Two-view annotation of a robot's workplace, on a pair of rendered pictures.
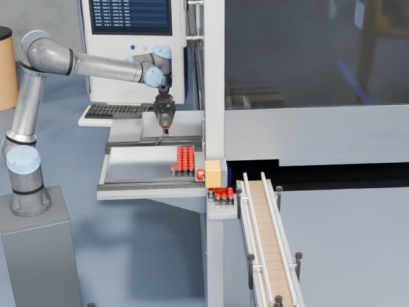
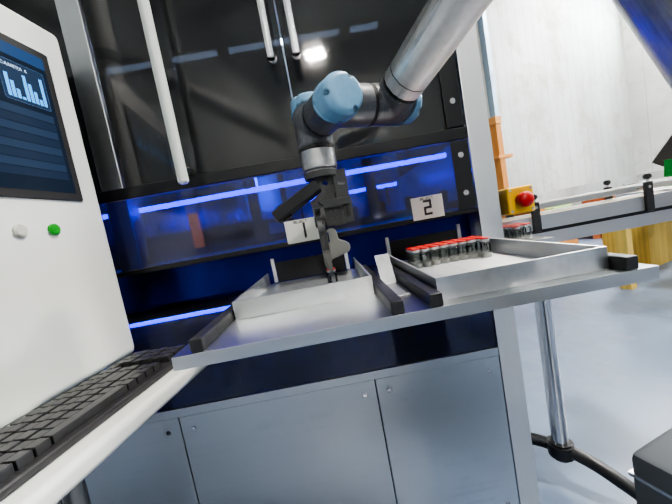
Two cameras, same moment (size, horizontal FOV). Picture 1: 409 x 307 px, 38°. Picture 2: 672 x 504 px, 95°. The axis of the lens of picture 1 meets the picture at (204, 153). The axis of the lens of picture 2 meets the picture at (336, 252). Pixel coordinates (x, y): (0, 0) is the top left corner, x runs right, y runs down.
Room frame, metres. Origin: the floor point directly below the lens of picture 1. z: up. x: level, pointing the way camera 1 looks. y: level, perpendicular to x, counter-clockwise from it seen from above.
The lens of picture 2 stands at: (2.30, 0.83, 1.02)
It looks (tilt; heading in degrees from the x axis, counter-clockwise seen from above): 5 degrees down; 271
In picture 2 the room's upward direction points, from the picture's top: 10 degrees counter-clockwise
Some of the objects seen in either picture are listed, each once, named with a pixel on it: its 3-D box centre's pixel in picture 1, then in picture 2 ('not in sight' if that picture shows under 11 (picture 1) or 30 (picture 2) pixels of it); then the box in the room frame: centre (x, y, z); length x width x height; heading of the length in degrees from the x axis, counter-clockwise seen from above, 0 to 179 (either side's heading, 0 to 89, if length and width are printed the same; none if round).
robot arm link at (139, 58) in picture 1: (140, 66); (339, 105); (2.26, 0.25, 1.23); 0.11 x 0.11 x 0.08; 25
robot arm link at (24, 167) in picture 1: (24, 167); not in sight; (1.94, 0.67, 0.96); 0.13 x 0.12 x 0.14; 25
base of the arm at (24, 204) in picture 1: (29, 194); not in sight; (1.94, 0.67, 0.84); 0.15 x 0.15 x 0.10
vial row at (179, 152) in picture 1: (179, 162); (448, 252); (2.05, 0.10, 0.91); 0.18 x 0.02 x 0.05; 2
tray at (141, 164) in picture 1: (151, 165); (470, 260); (2.05, 0.21, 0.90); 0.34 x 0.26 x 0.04; 92
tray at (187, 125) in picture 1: (179, 126); (308, 281); (2.39, 0.11, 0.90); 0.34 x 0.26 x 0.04; 92
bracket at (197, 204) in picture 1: (160, 198); not in sight; (1.97, 0.17, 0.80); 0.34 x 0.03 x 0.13; 92
